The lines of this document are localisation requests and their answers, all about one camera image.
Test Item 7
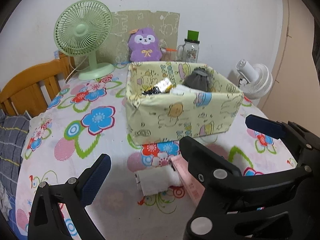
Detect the white sponge block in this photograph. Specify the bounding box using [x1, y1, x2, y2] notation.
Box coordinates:
[169, 84, 198, 96]

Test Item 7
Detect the grey scrunchie pouch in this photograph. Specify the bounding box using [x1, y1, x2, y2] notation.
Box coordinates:
[182, 67, 210, 92]

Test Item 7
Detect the pink packet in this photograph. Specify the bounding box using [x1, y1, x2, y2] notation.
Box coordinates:
[171, 154, 204, 206]

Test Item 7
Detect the white rolled towel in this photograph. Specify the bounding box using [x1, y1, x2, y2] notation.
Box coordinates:
[135, 165, 182, 196]

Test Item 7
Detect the floral tablecloth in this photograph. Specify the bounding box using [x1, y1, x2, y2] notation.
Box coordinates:
[15, 65, 297, 239]

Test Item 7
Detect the white floor fan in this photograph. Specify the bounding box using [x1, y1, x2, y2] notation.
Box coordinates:
[236, 59, 273, 100]

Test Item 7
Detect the yellow cartoon fabric storage box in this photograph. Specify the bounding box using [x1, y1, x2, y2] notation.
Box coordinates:
[125, 61, 244, 145]

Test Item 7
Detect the blue plaid bedding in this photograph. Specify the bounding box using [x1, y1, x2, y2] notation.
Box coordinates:
[0, 111, 30, 196]

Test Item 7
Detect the orange wooden chair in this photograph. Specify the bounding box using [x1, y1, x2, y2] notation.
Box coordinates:
[1, 52, 75, 117]

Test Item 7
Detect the glass jar with green lid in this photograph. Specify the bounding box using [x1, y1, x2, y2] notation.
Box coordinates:
[176, 30, 200, 63]

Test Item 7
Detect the toothpick holder with orange lid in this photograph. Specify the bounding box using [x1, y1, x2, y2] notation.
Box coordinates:
[160, 47, 177, 62]

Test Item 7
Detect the purple plush toy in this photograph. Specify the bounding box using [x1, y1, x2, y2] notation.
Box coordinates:
[128, 27, 162, 62]

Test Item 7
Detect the cartoon cardboard sheet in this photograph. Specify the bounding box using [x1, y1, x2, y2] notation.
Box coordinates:
[96, 10, 180, 64]

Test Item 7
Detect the green desk fan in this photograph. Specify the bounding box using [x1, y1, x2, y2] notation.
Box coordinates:
[54, 0, 114, 81]

